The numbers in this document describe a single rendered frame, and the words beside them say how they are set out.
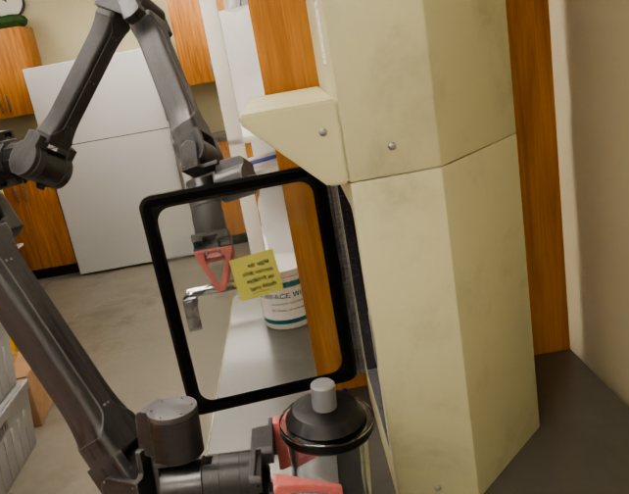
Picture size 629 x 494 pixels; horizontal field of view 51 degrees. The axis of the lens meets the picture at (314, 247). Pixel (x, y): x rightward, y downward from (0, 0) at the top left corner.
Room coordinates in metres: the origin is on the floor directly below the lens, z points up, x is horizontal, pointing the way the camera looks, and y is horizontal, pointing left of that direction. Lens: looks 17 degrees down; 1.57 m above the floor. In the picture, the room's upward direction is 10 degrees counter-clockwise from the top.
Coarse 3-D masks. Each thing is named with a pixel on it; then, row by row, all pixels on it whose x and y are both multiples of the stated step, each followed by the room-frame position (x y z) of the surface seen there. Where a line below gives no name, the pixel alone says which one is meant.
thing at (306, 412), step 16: (320, 384) 0.66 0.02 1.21; (304, 400) 0.68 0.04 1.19; (320, 400) 0.65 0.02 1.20; (336, 400) 0.68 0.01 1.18; (352, 400) 0.67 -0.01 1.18; (288, 416) 0.67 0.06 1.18; (304, 416) 0.65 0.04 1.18; (320, 416) 0.65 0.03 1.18; (336, 416) 0.64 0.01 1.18; (352, 416) 0.64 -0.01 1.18; (304, 432) 0.63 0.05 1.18; (320, 432) 0.63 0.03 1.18; (336, 432) 0.63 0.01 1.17; (352, 432) 0.63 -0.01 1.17
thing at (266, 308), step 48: (288, 192) 1.07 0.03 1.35; (192, 240) 1.05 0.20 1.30; (240, 240) 1.06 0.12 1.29; (288, 240) 1.07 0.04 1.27; (192, 288) 1.05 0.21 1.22; (240, 288) 1.06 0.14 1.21; (288, 288) 1.07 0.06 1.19; (192, 336) 1.05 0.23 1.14; (240, 336) 1.06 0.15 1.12; (288, 336) 1.06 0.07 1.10; (336, 336) 1.07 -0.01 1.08; (240, 384) 1.05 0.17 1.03
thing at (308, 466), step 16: (368, 416) 0.66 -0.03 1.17; (288, 432) 0.64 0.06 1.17; (320, 448) 0.61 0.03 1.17; (304, 464) 0.63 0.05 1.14; (320, 464) 0.62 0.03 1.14; (336, 464) 0.62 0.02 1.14; (352, 464) 0.63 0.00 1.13; (368, 464) 0.65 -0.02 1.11; (336, 480) 0.62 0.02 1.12; (352, 480) 0.63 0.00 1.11; (368, 480) 0.65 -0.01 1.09
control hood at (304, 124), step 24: (264, 96) 1.06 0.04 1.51; (288, 96) 0.95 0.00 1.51; (312, 96) 0.87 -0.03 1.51; (240, 120) 0.77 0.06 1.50; (264, 120) 0.77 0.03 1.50; (288, 120) 0.77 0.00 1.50; (312, 120) 0.77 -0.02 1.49; (336, 120) 0.77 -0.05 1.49; (288, 144) 0.77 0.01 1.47; (312, 144) 0.77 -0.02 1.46; (336, 144) 0.77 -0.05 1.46; (312, 168) 0.77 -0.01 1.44; (336, 168) 0.77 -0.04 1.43
